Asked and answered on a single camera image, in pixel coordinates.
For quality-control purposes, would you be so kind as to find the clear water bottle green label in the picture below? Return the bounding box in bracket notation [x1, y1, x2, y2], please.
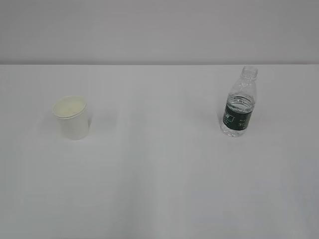
[220, 66, 258, 137]

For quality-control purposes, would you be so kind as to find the white paper cup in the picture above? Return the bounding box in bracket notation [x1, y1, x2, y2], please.
[52, 96, 89, 140]

